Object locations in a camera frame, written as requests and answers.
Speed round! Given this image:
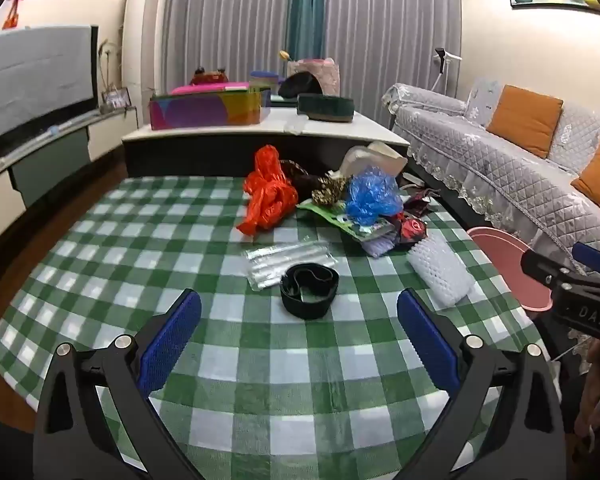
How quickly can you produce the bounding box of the blue plastic bag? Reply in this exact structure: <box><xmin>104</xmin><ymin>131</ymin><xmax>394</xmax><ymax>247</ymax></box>
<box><xmin>345</xmin><ymin>165</ymin><xmax>405</xmax><ymax>228</ymax></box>

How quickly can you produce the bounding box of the green printed packet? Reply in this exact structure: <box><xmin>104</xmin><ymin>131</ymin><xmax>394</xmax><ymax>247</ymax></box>
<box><xmin>297</xmin><ymin>199</ymin><xmax>396</xmax><ymax>241</ymax></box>

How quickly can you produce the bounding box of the pink plastic bin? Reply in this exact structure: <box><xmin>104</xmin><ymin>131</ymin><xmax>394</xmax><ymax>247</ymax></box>
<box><xmin>466</xmin><ymin>226</ymin><xmax>555</xmax><ymax>312</ymax></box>

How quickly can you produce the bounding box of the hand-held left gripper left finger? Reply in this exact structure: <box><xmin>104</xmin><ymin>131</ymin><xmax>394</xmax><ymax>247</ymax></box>
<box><xmin>32</xmin><ymin>289</ymin><xmax>203</xmax><ymax>480</ymax></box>

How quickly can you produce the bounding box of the clear plastic packaging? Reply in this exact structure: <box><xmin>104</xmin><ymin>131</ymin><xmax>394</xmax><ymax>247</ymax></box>
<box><xmin>245</xmin><ymin>240</ymin><xmax>337</xmax><ymax>291</ymax></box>

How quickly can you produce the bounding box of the red brown ornament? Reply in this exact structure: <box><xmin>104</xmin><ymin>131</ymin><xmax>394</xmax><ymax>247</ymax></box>
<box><xmin>190</xmin><ymin>66</ymin><xmax>229</xmax><ymax>86</ymax></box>

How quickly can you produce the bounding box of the pink lace bag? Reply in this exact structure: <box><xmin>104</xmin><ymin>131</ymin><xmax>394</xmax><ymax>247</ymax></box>
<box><xmin>286</xmin><ymin>57</ymin><xmax>342</xmax><ymax>96</ymax></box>

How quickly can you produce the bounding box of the grey curtain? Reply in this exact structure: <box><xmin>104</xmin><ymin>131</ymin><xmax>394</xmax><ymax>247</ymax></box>
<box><xmin>160</xmin><ymin>0</ymin><xmax>463</xmax><ymax>131</ymax></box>

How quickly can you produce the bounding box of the grey quilted sofa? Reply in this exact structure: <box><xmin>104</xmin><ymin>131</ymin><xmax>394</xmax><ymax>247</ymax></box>
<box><xmin>382</xmin><ymin>77</ymin><xmax>600</xmax><ymax>281</ymax></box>

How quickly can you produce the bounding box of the grey television dust cover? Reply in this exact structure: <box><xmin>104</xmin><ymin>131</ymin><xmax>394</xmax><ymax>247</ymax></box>
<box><xmin>0</xmin><ymin>25</ymin><xmax>95</xmax><ymax>138</ymax></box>

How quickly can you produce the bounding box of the blue lidded plastic container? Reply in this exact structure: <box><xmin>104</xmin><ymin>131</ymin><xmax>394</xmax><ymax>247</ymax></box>
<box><xmin>250</xmin><ymin>70</ymin><xmax>281</xmax><ymax>92</ymax></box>

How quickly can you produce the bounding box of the person's right forearm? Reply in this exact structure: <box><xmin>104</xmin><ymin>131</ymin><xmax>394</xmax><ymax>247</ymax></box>
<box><xmin>575</xmin><ymin>336</ymin><xmax>600</xmax><ymax>443</ymax></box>

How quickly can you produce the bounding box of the black pink foil packet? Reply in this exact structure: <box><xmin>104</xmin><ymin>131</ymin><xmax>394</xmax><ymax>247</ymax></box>
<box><xmin>404</xmin><ymin>187</ymin><xmax>443</xmax><ymax>213</ymax></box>

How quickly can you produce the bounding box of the magenta flat case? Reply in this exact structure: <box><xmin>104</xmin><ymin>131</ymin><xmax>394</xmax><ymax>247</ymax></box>
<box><xmin>170</xmin><ymin>81</ymin><xmax>249</xmax><ymax>96</ymax></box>

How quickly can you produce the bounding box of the red crumpled plastic wrapper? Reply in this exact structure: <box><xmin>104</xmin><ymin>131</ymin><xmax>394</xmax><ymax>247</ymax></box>
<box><xmin>399</xmin><ymin>215</ymin><xmax>428</xmax><ymax>246</ymax></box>

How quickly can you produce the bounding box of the small photo frame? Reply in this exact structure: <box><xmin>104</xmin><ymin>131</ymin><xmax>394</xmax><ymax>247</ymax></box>
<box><xmin>101</xmin><ymin>87</ymin><xmax>132</xmax><ymax>113</ymax></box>

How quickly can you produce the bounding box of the television cabinet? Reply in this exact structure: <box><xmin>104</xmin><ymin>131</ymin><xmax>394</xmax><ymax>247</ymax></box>
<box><xmin>0</xmin><ymin>107</ymin><xmax>131</xmax><ymax>211</ymax></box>

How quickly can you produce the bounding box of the white standing air conditioner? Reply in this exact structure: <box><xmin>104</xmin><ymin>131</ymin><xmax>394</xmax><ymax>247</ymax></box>
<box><xmin>122</xmin><ymin>0</ymin><xmax>168</xmax><ymax>128</ymax></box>

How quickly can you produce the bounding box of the teal curtain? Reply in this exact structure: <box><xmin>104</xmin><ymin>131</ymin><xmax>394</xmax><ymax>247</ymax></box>
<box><xmin>285</xmin><ymin>0</ymin><xmax>328</xmax><ymax>81</ymax></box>

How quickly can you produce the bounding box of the white coffee table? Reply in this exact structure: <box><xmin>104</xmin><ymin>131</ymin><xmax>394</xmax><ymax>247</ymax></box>
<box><xmin>121</xmin><ymin>105</ymin><xmax>412</xmax><ymax>178</ymax></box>

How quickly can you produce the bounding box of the black television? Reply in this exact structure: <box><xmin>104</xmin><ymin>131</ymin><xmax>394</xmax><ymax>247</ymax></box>
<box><xmin>0</xmin><ymin>24</ymin><xmax>101</xmax><ymax>161</ymax></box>

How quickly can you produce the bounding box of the green checked tablecloth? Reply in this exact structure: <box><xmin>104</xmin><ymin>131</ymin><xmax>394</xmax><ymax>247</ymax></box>
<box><xmin>0</xmin><ymin>175</ymin><xmax>566</xmax><ymax>480</ymax></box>

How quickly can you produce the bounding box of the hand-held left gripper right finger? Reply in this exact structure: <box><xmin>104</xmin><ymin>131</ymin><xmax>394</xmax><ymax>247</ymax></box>
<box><xmin>396</xmin><ymin>287</ymin><xmax>568</xmax><ymax>480</ymax></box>

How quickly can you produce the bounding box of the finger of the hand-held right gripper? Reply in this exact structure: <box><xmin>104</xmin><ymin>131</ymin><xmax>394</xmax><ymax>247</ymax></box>
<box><xmin>571</xmin><ymin>241</ymin><xmax>600</xmax><ymax>281</ymax></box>
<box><xmin>520</xmin><ymin>249</ymin><xmax>589</xmax><ymax>292</ymax></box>

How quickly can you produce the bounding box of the colourful patterned box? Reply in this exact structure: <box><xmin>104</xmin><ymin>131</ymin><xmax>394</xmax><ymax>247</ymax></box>
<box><xmin>147</xmin><ymin>85</ymin><xmax>272</xmax><ymax>131</ymax></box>

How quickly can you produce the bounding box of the black hat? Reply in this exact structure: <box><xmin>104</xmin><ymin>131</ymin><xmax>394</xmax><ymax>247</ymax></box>
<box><xmin>278</xmin><ymin>72</ymin><xmax>324</xmax><ymax>101</ymax></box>

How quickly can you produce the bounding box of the torn white paper carton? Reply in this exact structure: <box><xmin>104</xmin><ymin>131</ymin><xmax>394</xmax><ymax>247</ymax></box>
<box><xmin>339</xmin><ymin>141</ymin><xmax>409</xmax><ymax>178</ymax></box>

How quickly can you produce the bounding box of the black elastic band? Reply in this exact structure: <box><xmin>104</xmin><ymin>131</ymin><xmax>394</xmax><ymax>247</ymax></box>
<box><xmin>280</xmin><ymin>262</ymin><xmax>341</xmax><ymax>320</ymax></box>

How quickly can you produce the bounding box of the slender plant in vase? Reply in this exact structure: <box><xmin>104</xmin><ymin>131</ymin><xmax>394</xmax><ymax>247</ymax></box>
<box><xmin>97</xmin><ymin>40</ymin><xmax>118</xmax><ymax>93</ymax></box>

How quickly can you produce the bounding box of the pale lilac plastic piece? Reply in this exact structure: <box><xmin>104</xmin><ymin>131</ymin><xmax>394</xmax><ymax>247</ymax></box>
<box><xmin>362</xmin><ymin>232</ymin><xmax>398</xmax><ymax>259</ymax></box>

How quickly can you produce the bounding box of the leopard print fabric piece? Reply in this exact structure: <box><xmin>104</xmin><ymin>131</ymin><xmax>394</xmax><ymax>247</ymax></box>
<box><xmin>279</xmin><ymin>159</ymin><xmax>353</xmax><ymax>207</ymax></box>

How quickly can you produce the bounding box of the white foam fruit net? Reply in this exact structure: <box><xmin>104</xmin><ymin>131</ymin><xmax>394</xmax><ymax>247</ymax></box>
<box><xmin>406</xmin><ymin>236</ymin><xmax>476</xmax><ymax>308</ymax></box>

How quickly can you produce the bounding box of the orange plastic bag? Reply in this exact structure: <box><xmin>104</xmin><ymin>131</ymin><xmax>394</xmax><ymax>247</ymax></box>
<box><xmin>236</xmin><ymin>145</ymin><xmax>299</xmax><ymax>236</ymax></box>

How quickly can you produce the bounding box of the green round velvet box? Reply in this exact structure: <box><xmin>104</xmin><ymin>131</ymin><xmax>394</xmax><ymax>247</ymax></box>
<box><xmin>296</xmin><ymin>92</ymin><xmax>356</xmax><ymax>123</ymax></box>

